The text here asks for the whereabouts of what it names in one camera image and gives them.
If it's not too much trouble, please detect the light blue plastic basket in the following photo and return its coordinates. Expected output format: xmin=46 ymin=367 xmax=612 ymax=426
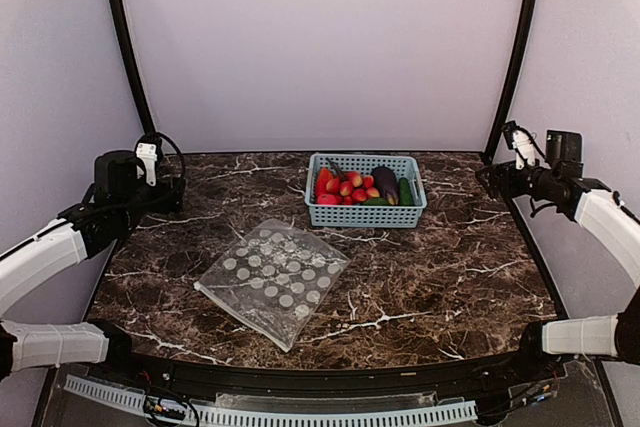
xmin=305 ymin=153 xmax=427 ymax=228

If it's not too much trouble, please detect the green toy cucumber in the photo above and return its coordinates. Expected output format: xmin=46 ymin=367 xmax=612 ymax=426
xmin=398 ymin=178 xmax=414 ymax=207

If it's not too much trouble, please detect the purple toy eggplant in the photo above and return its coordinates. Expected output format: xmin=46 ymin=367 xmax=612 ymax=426
xmin=371 ymin=166 xmax=399 ymax=206

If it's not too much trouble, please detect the green toy lime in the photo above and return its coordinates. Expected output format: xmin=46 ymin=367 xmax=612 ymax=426
xmin=362 ymin=197 xmax=390 ymax=207

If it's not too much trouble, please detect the clear dotted zip bag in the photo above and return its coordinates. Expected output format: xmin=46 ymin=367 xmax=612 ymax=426
xmin=194 ymin=219 xmax=350 ymax=352

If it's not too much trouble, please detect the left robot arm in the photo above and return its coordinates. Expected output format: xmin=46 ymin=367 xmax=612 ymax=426
xmin=1 ymin=141 xmax=186 ymax=383

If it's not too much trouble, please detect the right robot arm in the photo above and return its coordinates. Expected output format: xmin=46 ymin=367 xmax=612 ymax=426
xmin=476 ymin=161 xmax=639 ymax=381

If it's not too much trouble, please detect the red lychee bunch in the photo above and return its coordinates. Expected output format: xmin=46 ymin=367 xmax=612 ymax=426
xmin=327 ymin=160 xmax=381 ymax=206

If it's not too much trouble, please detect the red orange toy pepper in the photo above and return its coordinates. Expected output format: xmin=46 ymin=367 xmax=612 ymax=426
xmin=315 ymin=168 xmax=334 ymax=197

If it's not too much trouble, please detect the right black frame post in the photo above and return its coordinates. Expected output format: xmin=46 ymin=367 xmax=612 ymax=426
xmin=481 ymin=0 xmax=536 ymax=165

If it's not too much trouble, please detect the black frame post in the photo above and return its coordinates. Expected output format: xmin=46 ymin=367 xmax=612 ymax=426
xmin=108 ymin=0 xmax=156 ymax=134
xmin=481 ymin=0 xmax=536 ymax=165

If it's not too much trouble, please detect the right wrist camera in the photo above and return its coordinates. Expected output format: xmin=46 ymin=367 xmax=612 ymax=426
xmin=502 ymin=121 xmax=544 ymax=170

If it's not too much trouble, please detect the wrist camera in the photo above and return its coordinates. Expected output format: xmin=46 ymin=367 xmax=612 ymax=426
xmin=134 ymin=134 xmax=163 ymax=187
xmin=502 ymin=121 xmax=544 ymax=170

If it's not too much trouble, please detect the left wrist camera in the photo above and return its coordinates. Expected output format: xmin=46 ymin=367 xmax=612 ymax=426
xmin=134 ymin=134 xmax=163 ymax=187

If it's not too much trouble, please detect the black front table rail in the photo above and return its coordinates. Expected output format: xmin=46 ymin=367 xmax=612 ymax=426
xmin=88 ymin=353 xmax=566 ymax=400

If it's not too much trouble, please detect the slotted grey cable duct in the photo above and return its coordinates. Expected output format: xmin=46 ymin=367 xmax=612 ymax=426
xmin=64 ymin=375 xmax=478 ymax=427

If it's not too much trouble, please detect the left black frame post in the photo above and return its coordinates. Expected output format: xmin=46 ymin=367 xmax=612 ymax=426
xmin=108 ymin=0 xmax=156 ymax=134

